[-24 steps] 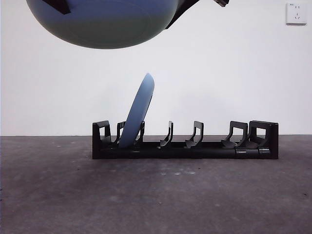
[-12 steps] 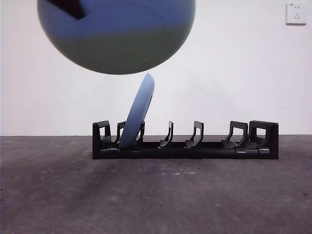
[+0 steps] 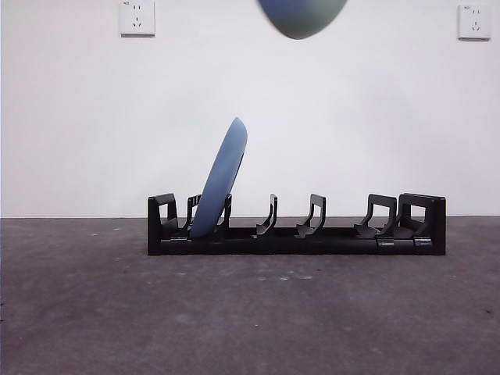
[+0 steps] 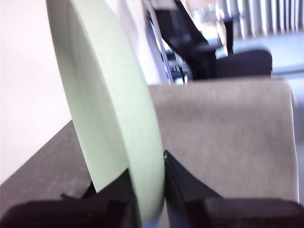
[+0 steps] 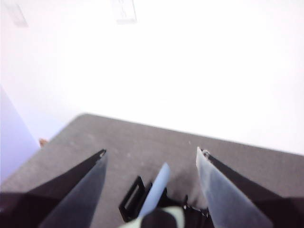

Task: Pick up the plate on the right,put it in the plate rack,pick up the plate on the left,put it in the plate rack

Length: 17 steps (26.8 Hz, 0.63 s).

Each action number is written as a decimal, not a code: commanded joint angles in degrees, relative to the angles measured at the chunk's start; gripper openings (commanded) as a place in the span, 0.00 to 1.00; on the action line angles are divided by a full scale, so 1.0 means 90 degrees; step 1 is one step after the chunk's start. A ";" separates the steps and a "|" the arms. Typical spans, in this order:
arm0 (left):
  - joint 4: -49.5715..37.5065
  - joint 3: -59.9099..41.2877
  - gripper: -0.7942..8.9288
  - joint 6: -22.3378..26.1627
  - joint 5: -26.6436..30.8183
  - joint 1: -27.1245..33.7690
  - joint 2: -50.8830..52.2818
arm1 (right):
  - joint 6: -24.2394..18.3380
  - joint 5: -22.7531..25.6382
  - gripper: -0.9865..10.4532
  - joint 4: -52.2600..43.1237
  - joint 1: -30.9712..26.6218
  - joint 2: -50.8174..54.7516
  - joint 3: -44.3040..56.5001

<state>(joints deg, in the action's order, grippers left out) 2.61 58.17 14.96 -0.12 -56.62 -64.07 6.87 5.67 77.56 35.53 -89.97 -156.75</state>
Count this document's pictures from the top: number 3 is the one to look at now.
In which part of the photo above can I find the pale blue round plate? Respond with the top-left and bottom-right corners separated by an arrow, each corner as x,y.
190,116 -> 249,239

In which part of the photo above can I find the pale green round plate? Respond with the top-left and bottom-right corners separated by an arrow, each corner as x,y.
255,0 -> 349,41

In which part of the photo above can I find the black plastic plate rack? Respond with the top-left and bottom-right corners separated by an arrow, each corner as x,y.
147,192 -> 448,257

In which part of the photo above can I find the white wall socket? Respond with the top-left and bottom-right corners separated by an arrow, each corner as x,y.
458,4 -> 492,41
120,0 -> 156,38

